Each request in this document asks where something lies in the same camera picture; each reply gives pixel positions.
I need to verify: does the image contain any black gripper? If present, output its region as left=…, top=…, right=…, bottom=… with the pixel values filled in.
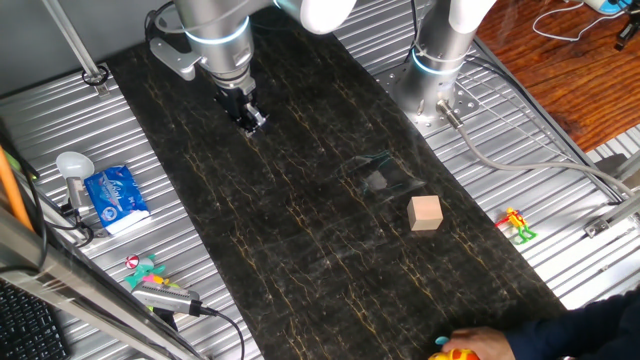
left=214, top=84, right=269, bottom=138

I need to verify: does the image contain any yellow orange turtle toy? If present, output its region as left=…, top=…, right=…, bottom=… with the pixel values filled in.
left=428, top=335, right=482, bottom=360

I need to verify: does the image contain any forearm in dark blue sleeve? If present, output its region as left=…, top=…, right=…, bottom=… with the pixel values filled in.
left=503, top=288, right=640, bottom=360

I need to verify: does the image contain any person's hand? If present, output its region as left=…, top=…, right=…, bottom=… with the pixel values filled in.
left=442, top=326, right=517, bottom=360

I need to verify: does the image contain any clear plastic sheet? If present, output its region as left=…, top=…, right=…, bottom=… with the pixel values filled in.
left=323, top=148, right=427, bottom=202

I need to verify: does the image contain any black marble pattern mat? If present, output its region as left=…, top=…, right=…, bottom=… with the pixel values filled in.
left=107, top=9, right=569, bottom=360

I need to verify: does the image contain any blue tissue pack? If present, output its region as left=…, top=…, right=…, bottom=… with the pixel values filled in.
left=83, top=164, right=151, bottom=236

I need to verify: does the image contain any teal seal toy with ball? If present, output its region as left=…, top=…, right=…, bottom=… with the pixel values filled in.
left=123, top=253, right=167, bottom=289

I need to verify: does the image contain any aluminium pole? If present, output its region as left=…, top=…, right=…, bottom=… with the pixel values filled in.
left=42, top=0, right=112, bottom=97

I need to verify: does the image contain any wooden cube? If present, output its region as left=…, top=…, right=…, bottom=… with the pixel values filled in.
left=406, top=194, right=445, bottom=232

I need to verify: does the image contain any orange pole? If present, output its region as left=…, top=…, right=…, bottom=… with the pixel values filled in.
left=0, top=146, right=34, bottom=232

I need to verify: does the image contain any small red yellow green figure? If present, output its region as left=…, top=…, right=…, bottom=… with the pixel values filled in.
left=494, top=207, right=539, bottom=246

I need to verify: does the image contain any black keyboard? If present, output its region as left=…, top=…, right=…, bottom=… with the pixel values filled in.
left=0, top=281, right=70, bottom=360

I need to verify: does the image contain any black tripod stand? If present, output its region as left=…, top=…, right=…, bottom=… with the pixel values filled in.
left=613, top=7, right=640, bottom=52

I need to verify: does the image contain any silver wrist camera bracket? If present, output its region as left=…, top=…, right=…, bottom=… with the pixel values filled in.
left=149, top=36, right=202, bottom=82

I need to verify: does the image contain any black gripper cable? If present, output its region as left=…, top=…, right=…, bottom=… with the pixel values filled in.
left=143, top=1, right=177, bottom=45

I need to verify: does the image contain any black cable ring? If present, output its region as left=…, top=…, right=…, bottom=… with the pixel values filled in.
left=81, top=64, right=111, bottom=87

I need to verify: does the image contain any silver depth camera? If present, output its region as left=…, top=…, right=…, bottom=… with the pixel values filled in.
left=131, top=281, right=204, bottom=317

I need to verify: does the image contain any black camera cable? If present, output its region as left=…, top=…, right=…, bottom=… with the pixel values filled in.
left=199, top=306, right=246, bottom=360

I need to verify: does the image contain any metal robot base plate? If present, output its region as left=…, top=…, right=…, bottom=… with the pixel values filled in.
left=374, top=62, right=482, bottom=137

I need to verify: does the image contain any aluminium frame bar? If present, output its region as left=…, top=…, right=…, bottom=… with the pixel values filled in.
left=0, top=207, right=204, bottom=360

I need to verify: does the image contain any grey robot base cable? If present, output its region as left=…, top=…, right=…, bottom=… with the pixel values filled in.
left=435, top=98, right=636, bottom=199

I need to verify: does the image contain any white cable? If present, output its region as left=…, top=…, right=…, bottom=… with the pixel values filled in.
left=531, top=0, right=627, bottom=43

